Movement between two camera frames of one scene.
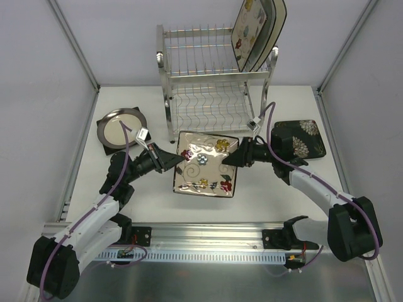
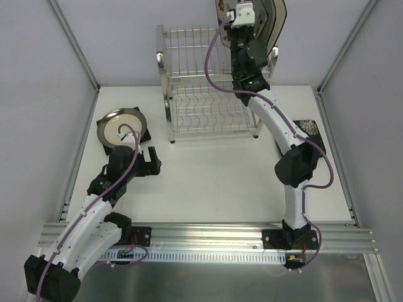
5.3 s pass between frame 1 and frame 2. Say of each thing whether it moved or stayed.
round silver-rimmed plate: stayed
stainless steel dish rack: stayed
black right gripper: moved
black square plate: stayed
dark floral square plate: stayed
